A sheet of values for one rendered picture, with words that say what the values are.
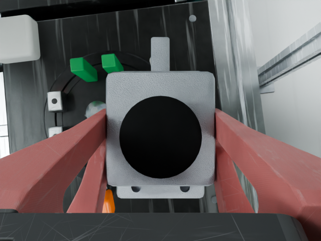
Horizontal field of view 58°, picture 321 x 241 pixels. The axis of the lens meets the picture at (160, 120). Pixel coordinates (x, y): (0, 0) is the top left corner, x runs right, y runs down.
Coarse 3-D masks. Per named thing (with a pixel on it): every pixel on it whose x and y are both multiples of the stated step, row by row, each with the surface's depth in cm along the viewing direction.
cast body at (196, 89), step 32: (160, 64) 15; (128, 96) 11; (160, 96) 11; (192, 96) 11; (128, 128) 10; (160, 128) 10; (192, 128) 10; (128, 160) 10; (160, 160) 10; (192, 160) 10; (128, 192) 14; (160, 192) 14; (192, 192) 14
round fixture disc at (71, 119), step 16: (96, 64) 30; (128, 64) 30; (144, 64) 30; (64, 80) 30; (80, 80) 30; (80, 96) 30; (96, 96) 30; (48, 112) 30; (64, 112) 30; (80, 112) 30; (80, 176) 30
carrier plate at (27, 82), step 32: (64, 32) 33; (96, 32) 33; (128, 32) 32; (160, 32) 32; (192, 32) 32; (32, 64) 33; (64, 64) 32; (192, 64) 32; (32, 96) 32; (32, 128) 32
